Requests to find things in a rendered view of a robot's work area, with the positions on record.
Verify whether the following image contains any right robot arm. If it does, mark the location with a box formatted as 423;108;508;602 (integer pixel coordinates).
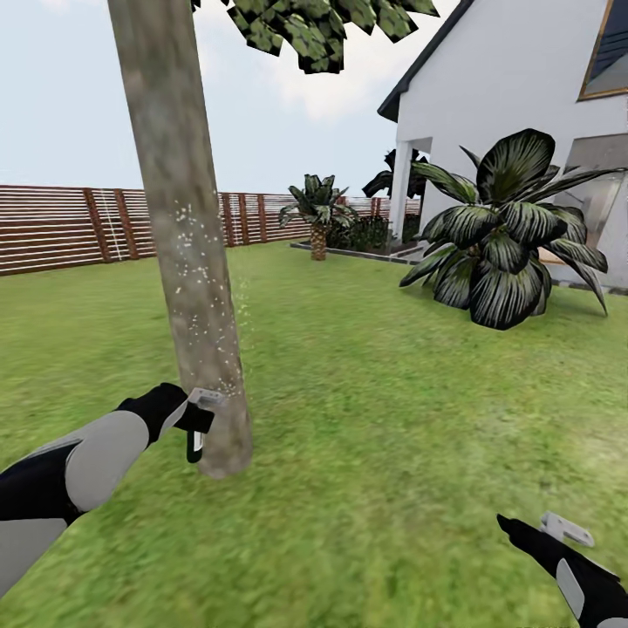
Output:
497;512;628;628

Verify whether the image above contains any pesticide atomizer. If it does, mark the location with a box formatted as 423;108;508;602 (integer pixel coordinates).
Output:
187;430;203;464

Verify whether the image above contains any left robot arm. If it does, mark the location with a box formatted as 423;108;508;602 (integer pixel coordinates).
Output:
0;385;227;600

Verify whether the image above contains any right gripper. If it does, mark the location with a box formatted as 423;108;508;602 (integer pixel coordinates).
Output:
497;515;566;571

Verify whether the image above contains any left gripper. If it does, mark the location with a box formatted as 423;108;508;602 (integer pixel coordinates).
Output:
176;403;214;433

